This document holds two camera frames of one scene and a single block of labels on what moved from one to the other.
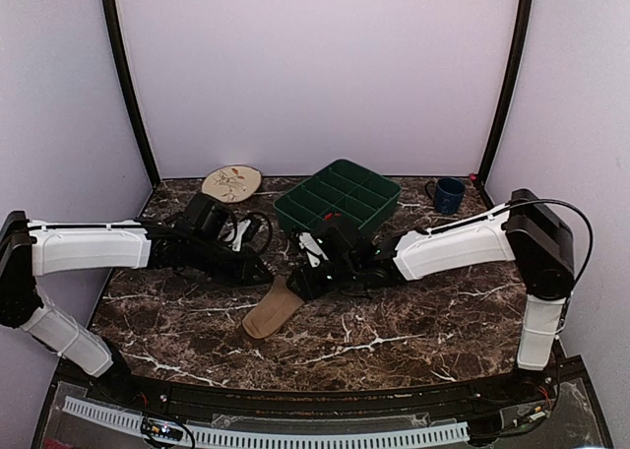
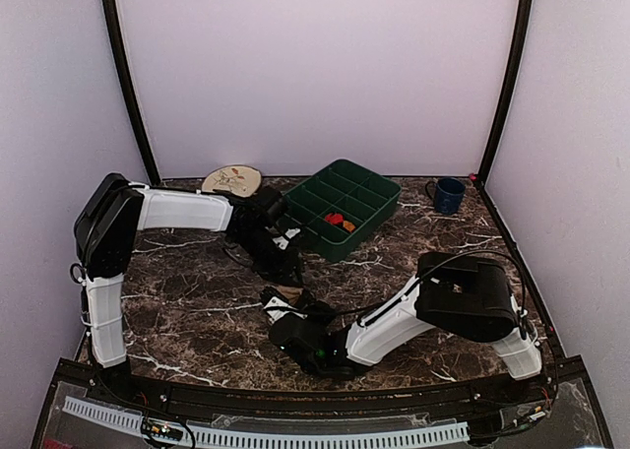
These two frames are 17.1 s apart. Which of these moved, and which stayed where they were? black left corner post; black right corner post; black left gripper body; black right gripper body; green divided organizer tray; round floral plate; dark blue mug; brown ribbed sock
Moved: black left gripper body; black right gripper body; brown ribbed sock
Stayed: dark blue mug; round floral plate; green divided organizer tray; black left corner post; black right corner post
